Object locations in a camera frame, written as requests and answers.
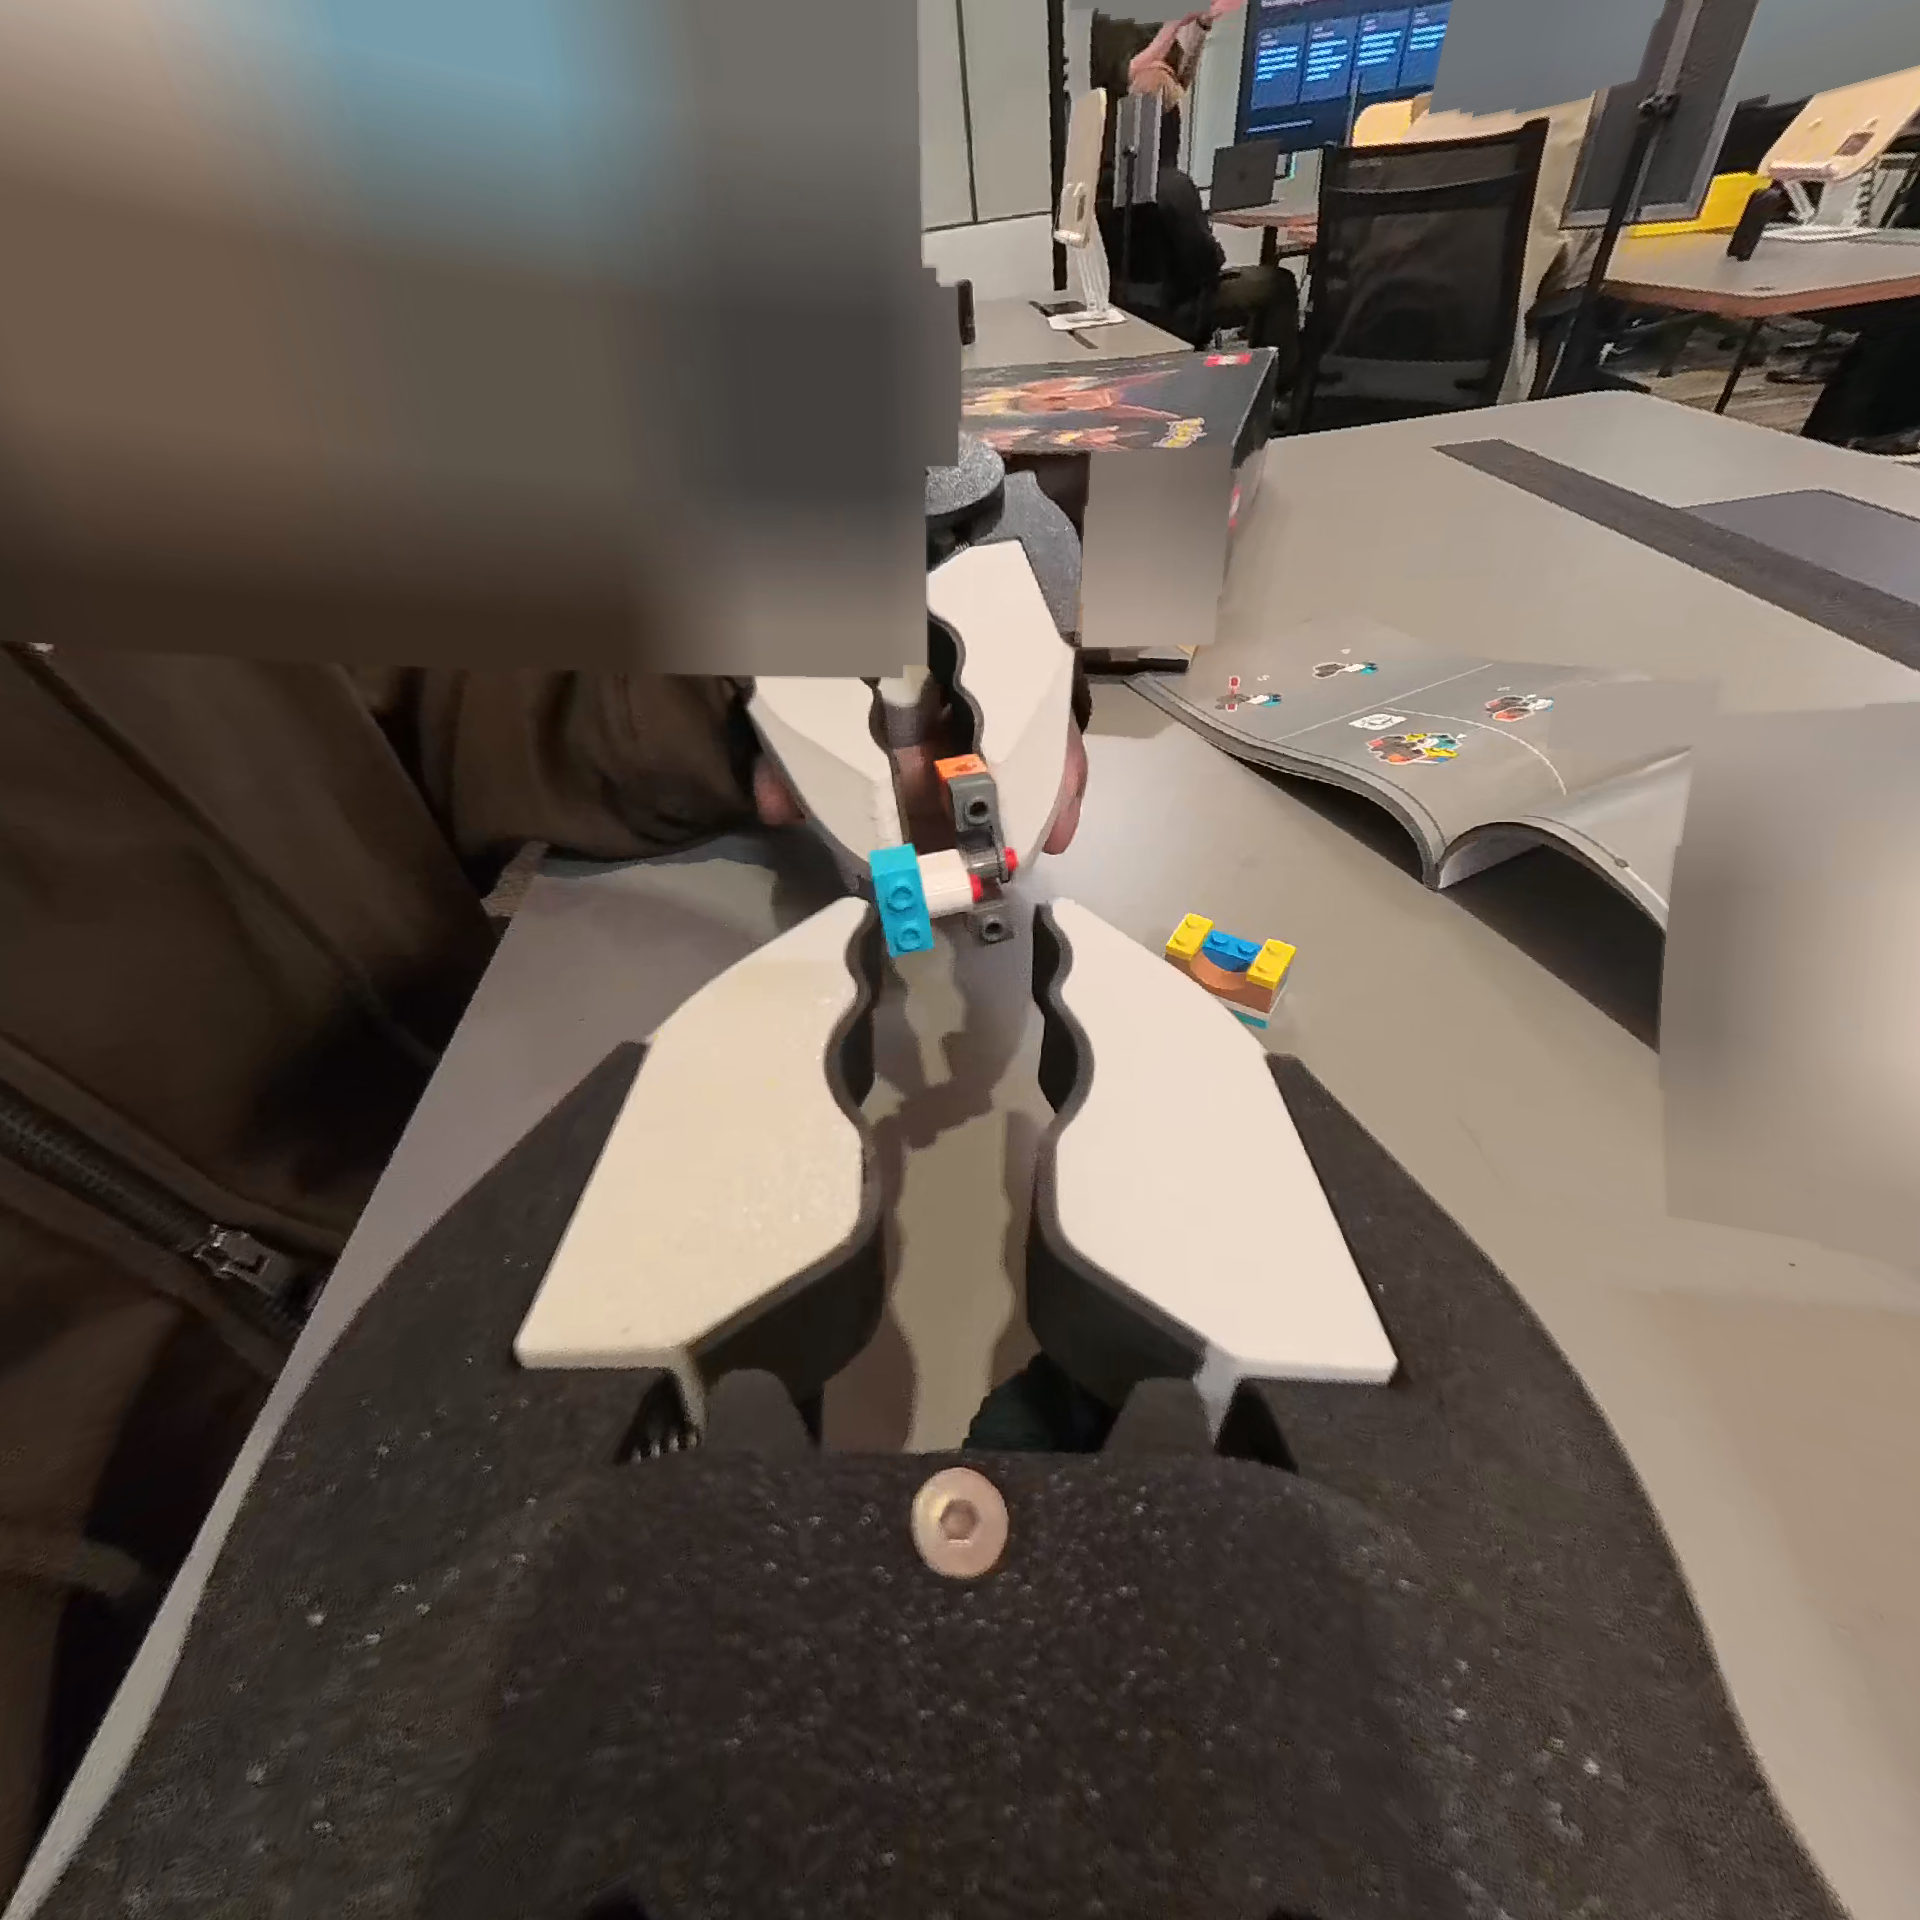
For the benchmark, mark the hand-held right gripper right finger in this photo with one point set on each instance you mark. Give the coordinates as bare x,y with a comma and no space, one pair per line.
1201,1202

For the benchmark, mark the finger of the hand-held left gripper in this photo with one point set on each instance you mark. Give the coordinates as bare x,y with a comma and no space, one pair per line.
1020,645
825,735

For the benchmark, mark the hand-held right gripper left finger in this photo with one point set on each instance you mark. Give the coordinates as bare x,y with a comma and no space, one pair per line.
704,1185

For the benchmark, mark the teal grey orange brick assembly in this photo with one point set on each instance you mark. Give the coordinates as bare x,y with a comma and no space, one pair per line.
906,902

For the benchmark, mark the yellow blue brown brick assembly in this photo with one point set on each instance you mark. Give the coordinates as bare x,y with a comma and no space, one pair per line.
1230,955

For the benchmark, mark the grey monitor on arm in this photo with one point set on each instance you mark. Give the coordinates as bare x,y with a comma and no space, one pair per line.
1680,166

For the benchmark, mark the person's left forearm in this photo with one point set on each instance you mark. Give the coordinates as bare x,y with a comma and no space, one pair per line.
599,765

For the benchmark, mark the grey office desk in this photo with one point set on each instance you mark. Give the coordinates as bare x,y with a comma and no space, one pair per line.
1020,339

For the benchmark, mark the brown-edged office desk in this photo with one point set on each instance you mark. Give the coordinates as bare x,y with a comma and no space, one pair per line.
1769,270

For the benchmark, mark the dark printed toy box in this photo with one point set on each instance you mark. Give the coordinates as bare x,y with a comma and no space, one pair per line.
1110,394

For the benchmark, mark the grey instruction booklet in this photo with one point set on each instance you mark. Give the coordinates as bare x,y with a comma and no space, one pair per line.
1289,745

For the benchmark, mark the white tablet stand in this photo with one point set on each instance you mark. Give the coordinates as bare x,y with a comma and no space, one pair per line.
1083,241

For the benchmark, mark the black mesh office chair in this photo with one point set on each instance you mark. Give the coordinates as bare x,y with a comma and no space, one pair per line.
1410,270

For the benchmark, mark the large display screen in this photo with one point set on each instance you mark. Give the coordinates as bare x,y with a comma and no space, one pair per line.
1320,77

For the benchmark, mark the person's brown hoodie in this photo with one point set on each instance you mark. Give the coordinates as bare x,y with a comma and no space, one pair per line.
182,1050

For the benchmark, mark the yellow bin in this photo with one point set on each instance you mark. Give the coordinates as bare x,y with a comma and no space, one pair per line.
1724,203

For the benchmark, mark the wooden laptop stand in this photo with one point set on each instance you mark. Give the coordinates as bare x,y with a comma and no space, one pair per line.
1844,129

